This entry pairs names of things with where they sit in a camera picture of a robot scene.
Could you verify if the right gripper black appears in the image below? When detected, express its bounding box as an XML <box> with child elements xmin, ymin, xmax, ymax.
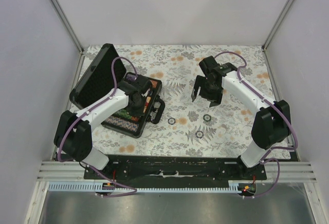
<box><xmin>191</xmin><ymin>75</ymin><xmax>224</xmax><ymax>108</ymax></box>

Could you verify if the red playing card deck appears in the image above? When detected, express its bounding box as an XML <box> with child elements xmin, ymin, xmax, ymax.
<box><xmin>143</xmin><ymin>96</ymin><xmax>151</xmax><ymax>113</ymax></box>

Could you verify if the green poker chip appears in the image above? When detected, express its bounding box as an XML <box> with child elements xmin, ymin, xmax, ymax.
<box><xmin>203</xmin><ymin>114</ymin><xmax>211</xmax><ymax>122</ymax></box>

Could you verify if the blue poker chip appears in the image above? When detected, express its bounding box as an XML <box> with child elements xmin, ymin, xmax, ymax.
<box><xmin>168</xmin><ymin>118</ymin><xmax>176</xmax><ymax>125</ymax></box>
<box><xmin>195</xmin><ymin>130</ymin><xmax>204</xmax><ymax>138</ymax></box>

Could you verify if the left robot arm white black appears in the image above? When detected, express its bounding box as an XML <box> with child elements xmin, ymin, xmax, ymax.
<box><xmin>54</xmin><ymin>75</ymin><xmax>153</xmax><ymax>179</ymax></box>

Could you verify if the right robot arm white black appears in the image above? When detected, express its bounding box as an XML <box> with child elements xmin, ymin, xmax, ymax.
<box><xmin>191</xmin><ymin>56</ymin><xmax>291</xmax><ymax>180</ymax></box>

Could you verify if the black poker set case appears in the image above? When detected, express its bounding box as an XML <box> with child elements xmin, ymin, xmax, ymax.
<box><xmin>69</xmin><ymin>44</ymin><xmax>165</xmax><ymax>138</ymax></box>

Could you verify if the purple chip row in case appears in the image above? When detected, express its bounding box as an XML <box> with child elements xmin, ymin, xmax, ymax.
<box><xmin>151</xmin><ymin>80</ymin><xmax>158</xmax><ymax>88</ymax></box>

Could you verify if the green chip row in case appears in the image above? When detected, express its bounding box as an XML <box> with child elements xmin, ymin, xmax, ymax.
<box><xmin>115</xmin><ymin>109</ymin><xmax>139</xmax><ymax>122</ymax></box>

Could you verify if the blue orange chip row bottom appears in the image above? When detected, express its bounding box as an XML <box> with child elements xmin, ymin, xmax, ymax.
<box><xmin>105</xmin><ymin>116</ymin><xmax>139</xmax><ymax>132</ymax></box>

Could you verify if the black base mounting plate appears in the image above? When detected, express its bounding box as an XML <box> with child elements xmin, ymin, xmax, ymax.
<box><xmin>84</xmin><ymin>154</ymin><xmax>268</xmax><ymax>189</ymax></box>

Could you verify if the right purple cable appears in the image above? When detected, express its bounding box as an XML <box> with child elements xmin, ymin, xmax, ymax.
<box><xmin>213</xmin><ymin>51</ymin><xmax>299</xmax><ymax>199</ymax></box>

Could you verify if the white slotted cable duct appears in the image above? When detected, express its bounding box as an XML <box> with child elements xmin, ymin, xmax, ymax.
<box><xmin>48</xmin><ymin>181</ymin><xmax>245</xmax><ymax>193</ymax></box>

